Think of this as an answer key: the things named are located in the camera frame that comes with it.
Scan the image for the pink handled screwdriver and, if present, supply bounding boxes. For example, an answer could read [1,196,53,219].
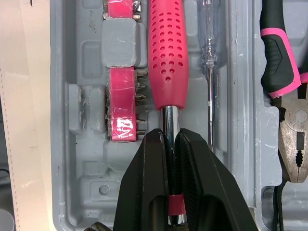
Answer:
[148,0,189,220]

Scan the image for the pink bit holder with bits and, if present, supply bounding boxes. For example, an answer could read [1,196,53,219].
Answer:
[105,67,148,142]
[103,0,141,20]

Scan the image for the clear handled tester screwdriver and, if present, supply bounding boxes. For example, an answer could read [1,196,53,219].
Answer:
[197,0,219,152]

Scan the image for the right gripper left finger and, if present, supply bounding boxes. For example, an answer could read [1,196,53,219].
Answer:
[112,128,170,231]

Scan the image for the grey tool case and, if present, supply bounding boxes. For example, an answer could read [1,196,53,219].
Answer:
[47,0,308,231]

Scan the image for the pink and black pliers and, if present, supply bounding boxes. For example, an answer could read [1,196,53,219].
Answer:
[259,0,308,185]

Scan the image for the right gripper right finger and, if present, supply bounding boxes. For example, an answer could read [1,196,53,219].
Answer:
[173,128,255,231]

